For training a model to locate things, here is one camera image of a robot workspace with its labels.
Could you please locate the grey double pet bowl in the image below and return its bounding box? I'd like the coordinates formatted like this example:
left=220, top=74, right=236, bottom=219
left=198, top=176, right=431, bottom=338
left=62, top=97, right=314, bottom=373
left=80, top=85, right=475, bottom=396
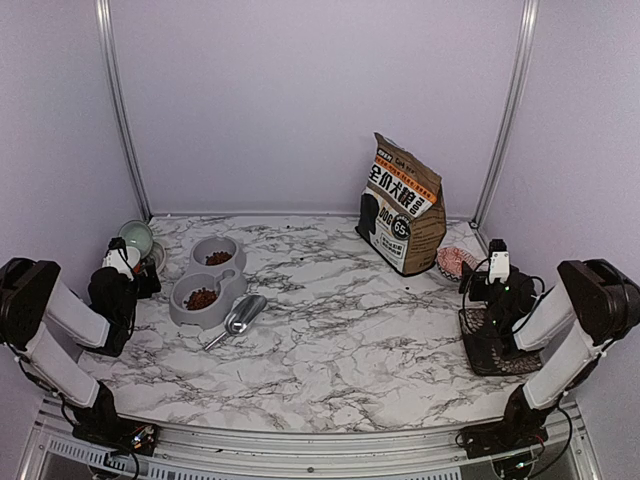
left=169, top=236, right=247, bottom=330

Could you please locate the brown dog food bag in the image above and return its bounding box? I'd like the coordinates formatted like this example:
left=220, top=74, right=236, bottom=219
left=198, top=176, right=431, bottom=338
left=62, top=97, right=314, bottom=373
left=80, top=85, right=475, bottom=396
left=355, top=132, right=447, bottom=277

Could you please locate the metal food scoop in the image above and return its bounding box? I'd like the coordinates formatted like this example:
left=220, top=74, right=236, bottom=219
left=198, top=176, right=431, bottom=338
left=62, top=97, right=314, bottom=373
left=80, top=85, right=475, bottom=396
left=204, top=295, right=267, bottom=351

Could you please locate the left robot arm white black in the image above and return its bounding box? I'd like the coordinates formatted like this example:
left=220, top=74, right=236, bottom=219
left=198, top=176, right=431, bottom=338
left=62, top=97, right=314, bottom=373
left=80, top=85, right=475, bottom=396
left=1, top=258, right=160, bottom=456

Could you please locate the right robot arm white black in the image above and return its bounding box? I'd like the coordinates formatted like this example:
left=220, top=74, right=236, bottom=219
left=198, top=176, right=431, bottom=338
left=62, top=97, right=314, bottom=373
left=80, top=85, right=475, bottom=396
left=459, top=259, right=639, bottom=458

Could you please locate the white orange bowl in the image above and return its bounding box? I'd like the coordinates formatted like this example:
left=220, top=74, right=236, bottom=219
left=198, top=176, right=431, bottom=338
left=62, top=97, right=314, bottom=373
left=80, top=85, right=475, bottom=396
left=125, top=245, right=141, bottom=272

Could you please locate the red patterned small bowl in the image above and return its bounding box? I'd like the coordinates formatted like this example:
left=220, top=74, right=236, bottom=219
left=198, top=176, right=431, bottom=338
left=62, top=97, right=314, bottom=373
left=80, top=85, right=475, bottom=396
left=436, top=246, right=477, bottom=282

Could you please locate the green ceramic bowl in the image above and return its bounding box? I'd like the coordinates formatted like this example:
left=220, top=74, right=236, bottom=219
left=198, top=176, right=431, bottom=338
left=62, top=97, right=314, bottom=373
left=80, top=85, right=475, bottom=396
left=118, top=220, right=154, bottom=258

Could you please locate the brown kibble in bowls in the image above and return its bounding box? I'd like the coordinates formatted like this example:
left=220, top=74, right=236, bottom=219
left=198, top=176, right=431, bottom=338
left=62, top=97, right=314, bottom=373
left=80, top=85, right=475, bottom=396
left=184, top=251, right=232, bottom=311

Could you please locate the black floral square plate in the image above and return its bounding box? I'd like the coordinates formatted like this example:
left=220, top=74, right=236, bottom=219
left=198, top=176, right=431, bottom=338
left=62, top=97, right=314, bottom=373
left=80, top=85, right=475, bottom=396
left=458, top=308, right=542, bottom=377

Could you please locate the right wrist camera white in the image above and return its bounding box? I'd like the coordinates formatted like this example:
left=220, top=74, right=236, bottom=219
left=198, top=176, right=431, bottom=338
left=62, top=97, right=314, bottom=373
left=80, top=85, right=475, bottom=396
left=487, top=238, right=510, bottom=285

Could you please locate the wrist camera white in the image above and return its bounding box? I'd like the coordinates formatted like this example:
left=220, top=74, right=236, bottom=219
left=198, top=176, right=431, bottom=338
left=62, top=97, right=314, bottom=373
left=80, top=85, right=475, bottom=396
left=487, top=238, right=510, bottom=285
left=102, top=237, right=131, bottom=274

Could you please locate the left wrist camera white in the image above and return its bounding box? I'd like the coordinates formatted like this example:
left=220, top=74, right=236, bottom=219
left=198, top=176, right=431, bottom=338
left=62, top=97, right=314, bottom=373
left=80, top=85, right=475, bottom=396
left=102, top=237, right=131, bottom=274

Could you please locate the front aluminium rail base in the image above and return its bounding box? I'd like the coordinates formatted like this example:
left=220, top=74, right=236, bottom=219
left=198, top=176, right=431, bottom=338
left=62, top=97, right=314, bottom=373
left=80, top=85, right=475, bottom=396
left=16, top=398, right=602, bottom=479

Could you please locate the right aluminium frame post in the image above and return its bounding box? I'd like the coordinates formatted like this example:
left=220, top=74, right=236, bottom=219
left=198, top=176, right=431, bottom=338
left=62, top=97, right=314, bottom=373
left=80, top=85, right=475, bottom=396
left=471, top=0, right=540, bottom=229

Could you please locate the aluminium frame post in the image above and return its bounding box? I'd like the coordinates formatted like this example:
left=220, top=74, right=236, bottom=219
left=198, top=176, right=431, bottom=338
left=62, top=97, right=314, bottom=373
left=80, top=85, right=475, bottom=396
left=471, top=0, right=540, bottom=229
left=94, top=0, right=152, bottom=222

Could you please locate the left aluminium frame post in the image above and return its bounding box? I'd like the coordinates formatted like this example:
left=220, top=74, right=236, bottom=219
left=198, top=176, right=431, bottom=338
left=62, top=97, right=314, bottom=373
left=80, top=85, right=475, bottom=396
left=94, top=0, right=152, bottom=222

